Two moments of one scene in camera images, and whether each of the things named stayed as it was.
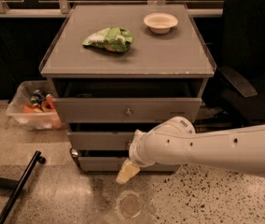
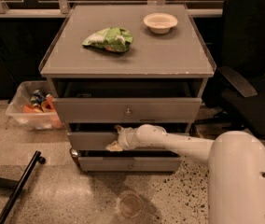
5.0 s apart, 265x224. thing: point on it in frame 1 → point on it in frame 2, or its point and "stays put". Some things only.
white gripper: (134, 152) → (123, 138)
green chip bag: (117, 39) stays put
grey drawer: (99, 141) stays put
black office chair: (239, 91) stays put
